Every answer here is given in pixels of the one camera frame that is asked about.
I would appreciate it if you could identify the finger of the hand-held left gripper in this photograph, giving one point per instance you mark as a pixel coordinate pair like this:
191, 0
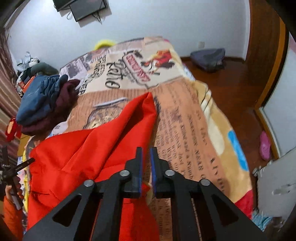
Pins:
25, 163

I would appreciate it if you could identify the grey cushion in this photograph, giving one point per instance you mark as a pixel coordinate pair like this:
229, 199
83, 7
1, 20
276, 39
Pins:
44, 68

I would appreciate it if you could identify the folded blue jeans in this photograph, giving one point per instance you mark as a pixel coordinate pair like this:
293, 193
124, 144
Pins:
39, 99

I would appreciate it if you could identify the yellow curved object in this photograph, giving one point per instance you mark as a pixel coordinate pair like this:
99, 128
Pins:
104, 44

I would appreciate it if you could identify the pile of socks and clothes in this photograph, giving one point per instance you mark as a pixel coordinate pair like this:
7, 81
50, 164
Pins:
26, 62

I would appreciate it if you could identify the brown wooden door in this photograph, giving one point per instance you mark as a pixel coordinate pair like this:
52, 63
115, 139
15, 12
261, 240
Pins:
261, 46

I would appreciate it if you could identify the red zip jacket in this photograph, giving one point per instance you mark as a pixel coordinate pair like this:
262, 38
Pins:
92, 143

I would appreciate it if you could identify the light blue cloth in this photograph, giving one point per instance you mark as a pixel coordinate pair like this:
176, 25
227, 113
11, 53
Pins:
262, 220

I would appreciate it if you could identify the striped brown curtain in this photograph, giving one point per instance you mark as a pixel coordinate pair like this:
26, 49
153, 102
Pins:
8, 88

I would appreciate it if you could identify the wall-mounted black television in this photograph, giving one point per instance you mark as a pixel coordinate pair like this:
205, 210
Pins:
63, 4

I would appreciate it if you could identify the white wall socket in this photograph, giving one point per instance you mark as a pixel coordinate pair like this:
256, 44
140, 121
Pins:
202, 45

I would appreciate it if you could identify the pink slipper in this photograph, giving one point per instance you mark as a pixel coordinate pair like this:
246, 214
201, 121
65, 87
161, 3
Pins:
264, 144

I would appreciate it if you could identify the white furniture piece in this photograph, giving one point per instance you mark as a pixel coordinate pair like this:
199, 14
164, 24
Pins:
277, 185

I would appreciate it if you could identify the dark bag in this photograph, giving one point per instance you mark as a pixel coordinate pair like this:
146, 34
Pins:
208, 59

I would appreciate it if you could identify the person's left hand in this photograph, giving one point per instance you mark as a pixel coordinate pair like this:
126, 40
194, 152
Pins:
8, 191

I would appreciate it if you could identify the person's left forearm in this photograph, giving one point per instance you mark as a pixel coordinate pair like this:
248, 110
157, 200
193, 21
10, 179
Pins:
12, 220

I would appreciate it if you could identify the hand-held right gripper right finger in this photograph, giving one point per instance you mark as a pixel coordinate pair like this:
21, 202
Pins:
153, 176

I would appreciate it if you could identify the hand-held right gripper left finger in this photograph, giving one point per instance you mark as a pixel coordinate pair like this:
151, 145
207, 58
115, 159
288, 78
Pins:
138, 176

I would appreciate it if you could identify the small black wall monitor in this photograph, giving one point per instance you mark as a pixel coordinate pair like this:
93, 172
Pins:
89, 8

